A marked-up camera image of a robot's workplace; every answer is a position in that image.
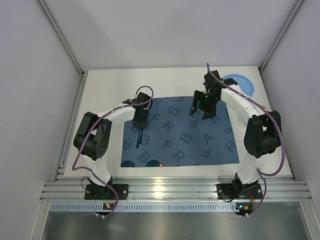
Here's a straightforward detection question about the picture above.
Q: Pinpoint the blue metal fork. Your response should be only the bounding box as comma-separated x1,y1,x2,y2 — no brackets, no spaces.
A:
136,128,142,149

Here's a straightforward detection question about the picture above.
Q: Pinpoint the blue metal spoon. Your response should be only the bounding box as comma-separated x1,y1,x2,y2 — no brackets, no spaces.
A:
138,128,144,145

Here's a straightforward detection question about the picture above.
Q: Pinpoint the blue letter-print placemat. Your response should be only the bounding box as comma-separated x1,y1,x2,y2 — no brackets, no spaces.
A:
121,96,240,168

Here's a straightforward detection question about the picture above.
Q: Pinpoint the blue plastic plate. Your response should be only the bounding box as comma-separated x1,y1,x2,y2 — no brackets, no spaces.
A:
223,74,254,97

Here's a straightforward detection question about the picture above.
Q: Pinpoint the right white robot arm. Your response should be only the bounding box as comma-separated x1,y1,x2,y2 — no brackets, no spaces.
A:
189,70,283,195

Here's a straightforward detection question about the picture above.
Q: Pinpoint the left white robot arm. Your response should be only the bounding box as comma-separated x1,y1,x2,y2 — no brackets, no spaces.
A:
71,92,153,188

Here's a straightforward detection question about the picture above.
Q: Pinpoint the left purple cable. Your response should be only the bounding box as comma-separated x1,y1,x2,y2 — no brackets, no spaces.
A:
71,85,155,218

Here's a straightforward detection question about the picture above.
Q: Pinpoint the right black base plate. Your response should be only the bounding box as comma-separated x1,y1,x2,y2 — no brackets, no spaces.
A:
216,183,263,201

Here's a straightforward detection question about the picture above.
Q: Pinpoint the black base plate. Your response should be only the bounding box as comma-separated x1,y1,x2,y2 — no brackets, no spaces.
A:
84,184,129,200
216,183,263,201

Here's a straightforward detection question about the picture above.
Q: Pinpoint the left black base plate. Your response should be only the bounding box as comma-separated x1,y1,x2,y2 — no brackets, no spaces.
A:
84,184,129,200

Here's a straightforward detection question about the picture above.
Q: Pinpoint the perforated cable duct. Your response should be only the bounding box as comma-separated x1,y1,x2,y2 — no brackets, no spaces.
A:
50,201,252,213

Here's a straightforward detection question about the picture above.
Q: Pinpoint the aluminium mounting rail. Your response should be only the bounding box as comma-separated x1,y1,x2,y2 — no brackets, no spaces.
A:
40,177,312,202

